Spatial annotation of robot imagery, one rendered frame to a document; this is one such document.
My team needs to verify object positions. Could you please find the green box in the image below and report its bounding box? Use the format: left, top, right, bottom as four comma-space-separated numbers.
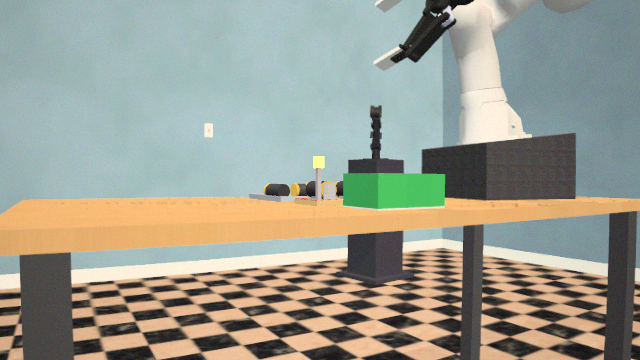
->
343, 173, 445, 211

